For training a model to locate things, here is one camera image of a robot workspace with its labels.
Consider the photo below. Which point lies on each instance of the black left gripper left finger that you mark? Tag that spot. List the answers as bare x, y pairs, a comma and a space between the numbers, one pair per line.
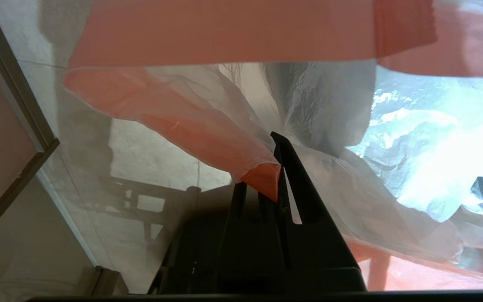
250, 251

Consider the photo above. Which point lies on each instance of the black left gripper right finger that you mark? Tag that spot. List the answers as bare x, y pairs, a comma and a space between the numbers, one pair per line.
317, 251

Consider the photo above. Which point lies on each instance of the white and red plastic bag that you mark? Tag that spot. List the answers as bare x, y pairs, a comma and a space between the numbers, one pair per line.
224, 37

